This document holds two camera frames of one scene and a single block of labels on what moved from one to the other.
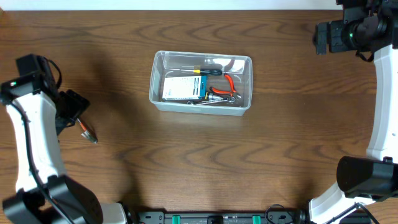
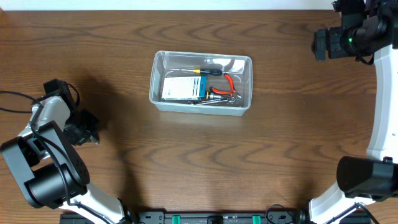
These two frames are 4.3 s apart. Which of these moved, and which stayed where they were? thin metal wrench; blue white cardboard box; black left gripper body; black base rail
Moved: black left gripper body
Stayed: blue white cardboard box; black base rail; thin metal wrench
